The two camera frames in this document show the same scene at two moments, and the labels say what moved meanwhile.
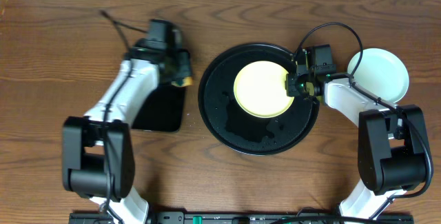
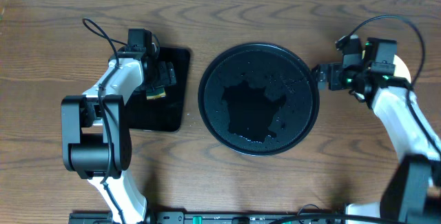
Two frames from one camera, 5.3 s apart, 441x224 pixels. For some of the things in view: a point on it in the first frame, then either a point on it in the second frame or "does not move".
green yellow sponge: [186, 81] -> [155, 92]
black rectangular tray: [162, 109] does not move
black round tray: [236, 129] does not move
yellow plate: [260, 89] -> [401, 69]
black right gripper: [293, 84] -> [324, 76]
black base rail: [291, 217] does not move
